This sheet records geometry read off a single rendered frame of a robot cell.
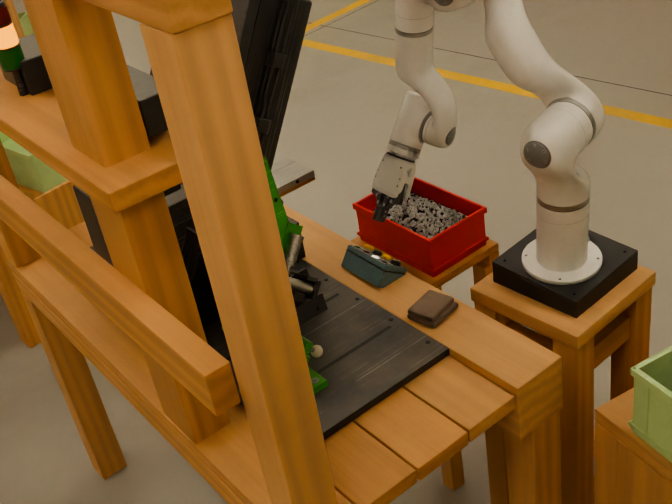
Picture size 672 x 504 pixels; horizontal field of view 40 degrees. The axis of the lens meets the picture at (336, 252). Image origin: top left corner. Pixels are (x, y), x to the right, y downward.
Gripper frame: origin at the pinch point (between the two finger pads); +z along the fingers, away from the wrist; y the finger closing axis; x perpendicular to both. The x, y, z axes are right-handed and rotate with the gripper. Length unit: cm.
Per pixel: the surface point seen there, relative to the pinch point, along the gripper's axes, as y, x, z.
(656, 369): -80, -7, 5
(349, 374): -31, 25, 31
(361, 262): -4.6, 5.4, 12.3
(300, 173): 15.1, 16.9, -3.0
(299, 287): -6.3, 24.2, 20.2
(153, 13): -57, 109, -29
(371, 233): 16.1, -15.8, 9.1
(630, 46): 161, -322, -102
